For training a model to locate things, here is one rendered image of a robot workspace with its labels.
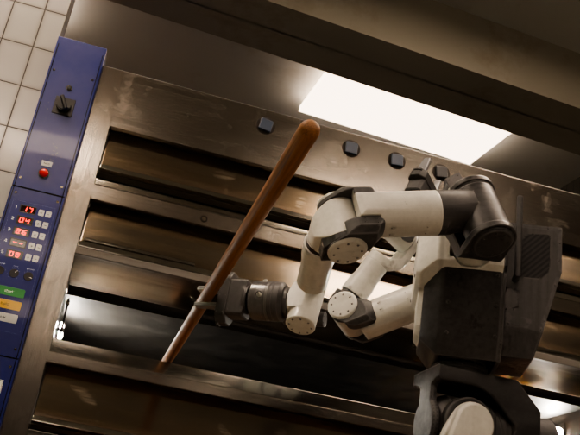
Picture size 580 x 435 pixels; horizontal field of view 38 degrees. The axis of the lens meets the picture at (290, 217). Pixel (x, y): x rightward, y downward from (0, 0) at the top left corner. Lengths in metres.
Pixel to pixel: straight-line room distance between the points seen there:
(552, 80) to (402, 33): 0.85
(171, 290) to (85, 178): 0.46
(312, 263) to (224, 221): 1.05
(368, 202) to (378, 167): 1.34
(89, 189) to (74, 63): 0.43
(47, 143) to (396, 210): 1.40
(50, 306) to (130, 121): 0.66
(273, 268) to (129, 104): 0.71
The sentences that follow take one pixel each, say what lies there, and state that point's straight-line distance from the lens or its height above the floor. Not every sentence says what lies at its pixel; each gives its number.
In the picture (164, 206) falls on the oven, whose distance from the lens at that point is 2.67.
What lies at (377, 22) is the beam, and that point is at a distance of 4.13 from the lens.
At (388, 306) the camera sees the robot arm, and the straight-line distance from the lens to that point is 2.07.
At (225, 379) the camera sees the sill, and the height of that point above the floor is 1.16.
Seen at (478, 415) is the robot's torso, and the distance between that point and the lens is 1.71.
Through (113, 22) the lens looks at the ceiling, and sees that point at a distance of 4.98.
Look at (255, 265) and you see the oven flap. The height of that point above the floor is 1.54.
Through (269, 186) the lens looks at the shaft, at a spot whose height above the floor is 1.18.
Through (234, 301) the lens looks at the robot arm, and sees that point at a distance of 1.85.
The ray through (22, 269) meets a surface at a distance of 2.55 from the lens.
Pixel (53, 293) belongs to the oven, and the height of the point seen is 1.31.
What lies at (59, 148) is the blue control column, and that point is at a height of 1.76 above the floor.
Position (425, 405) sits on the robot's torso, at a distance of 1.76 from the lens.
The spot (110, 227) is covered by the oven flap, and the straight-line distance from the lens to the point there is 2.64.
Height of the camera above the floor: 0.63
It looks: 24 degrees up
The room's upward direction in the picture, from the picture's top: 9 degrees clockwise
